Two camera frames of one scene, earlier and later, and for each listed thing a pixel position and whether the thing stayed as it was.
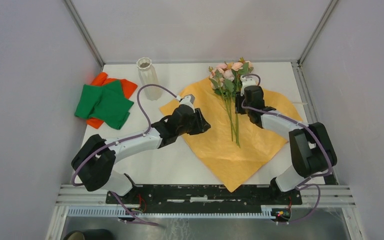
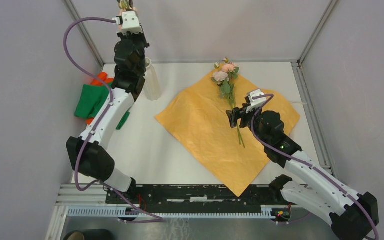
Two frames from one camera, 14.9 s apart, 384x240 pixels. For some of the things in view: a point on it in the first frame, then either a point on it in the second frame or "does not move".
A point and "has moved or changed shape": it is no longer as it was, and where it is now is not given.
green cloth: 106,103 does not move
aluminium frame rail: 327,196 does not move
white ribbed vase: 148,76 does not move
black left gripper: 201,126 → 122,36
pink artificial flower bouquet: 223,78 has moved or changed shape
